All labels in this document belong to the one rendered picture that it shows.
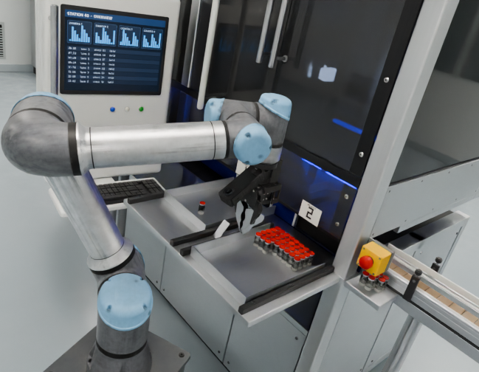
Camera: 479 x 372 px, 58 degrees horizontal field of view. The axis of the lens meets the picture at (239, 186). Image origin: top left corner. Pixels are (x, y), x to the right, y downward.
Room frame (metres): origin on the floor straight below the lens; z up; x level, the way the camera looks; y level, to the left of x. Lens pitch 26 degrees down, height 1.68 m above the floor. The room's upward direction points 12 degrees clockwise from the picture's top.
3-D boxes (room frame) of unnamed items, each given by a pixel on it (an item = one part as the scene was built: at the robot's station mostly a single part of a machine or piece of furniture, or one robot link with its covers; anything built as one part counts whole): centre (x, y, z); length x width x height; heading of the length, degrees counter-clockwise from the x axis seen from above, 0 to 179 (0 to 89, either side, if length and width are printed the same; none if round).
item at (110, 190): (1.50, 0.48, 0.82); 0.40 x 0.14 x 0.02; 129
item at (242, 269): (1.13, -0.11, 0.90); 0.34 x 0.26 x 0.04; 135
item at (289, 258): (1.20, -0.17, 0.91); 0.18 x 0.02 x 0.05; 45
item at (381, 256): (1.13, -0.45, 1.00); 0.08 x 0.07 x 0.07; 136
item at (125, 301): (0.74, 0.20, 0.96); 0.13 x 0.12 x 0.14; 21
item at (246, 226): (0.96, -0.06, 1.13); 0.06 x 0.03 x 0.09; 135
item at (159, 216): (1.29, -0.02, 0.87); 0.70 x 0.48 x 0.02; 46
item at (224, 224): (1.20, 0.06, 0.91); 0.14 x 0.03 x 0.06; 135
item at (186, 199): (1.45, 0.06, 0.90); 0.34 x 0.26 x 0.04; 136
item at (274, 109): (0.97, -0.04, 1.40); 0.09 x 0.08 x 0.11; 111
